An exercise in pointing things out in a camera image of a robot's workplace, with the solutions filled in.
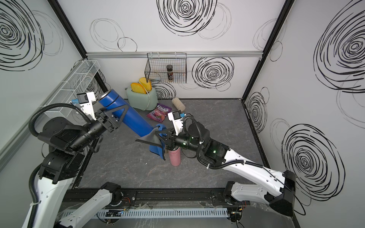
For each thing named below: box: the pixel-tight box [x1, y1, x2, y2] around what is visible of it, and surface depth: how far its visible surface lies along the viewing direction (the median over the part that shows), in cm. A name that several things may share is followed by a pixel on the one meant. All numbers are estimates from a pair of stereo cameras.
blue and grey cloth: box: [134, 123, 168, 161], surface depth 57 cm
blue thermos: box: [98, 89, 155, 137], surface depth 48 cm
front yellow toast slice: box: [130, 82, 147, 95], surface depth 102 cm
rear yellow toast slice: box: [138, 77, 153, 93], surface depth 107 cm
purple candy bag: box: [146, 103, 173, 123], surface depth 111 cm
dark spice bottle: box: [166, 64, 174, 82], surface depth 88 cm
